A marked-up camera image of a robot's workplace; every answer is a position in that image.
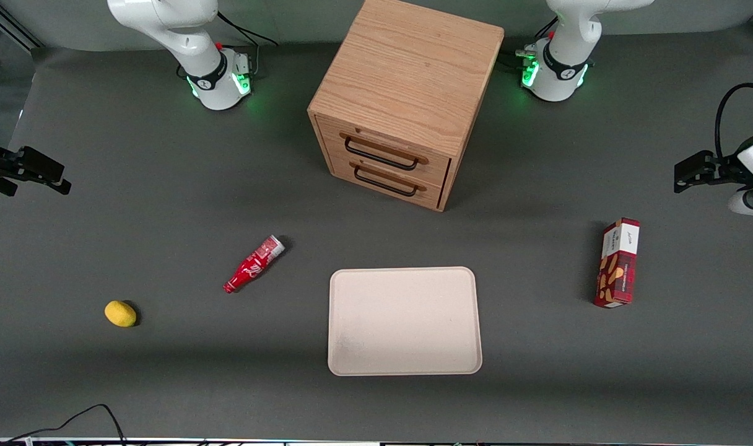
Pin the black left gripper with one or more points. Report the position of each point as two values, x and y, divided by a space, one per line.
725 168

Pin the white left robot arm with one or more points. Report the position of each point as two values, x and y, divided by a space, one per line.
562 59

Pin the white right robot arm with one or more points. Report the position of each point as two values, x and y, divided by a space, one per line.
191 37

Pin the red cookie box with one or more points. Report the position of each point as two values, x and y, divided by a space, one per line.
618 266

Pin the cream rectangular tray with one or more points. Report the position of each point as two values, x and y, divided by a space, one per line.
404 322

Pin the yellow lemon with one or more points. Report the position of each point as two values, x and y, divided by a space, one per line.
120 313

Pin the red cola bottle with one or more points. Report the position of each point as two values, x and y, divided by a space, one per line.
251 266

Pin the wooden two-drawer cabinet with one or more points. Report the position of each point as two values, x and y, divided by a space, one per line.
407 68

